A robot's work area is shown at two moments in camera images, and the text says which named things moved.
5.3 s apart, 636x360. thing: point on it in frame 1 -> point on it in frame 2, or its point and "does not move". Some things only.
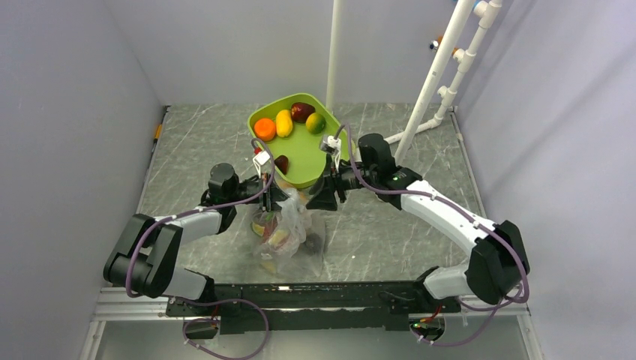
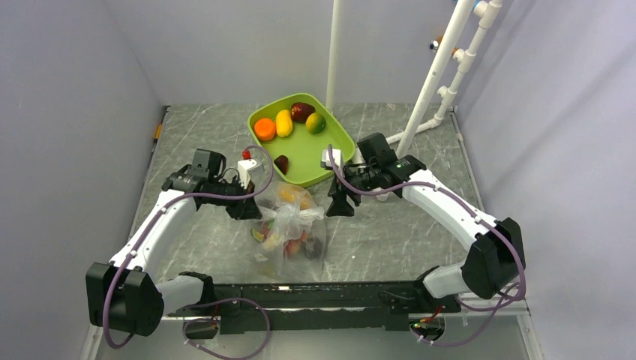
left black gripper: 268,199 -> 245,209
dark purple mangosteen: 313,244 does not move
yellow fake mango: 284,124 does not move
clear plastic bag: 289,238 does not move
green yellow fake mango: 315,123 does not move
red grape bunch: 269,227 -> 293,246
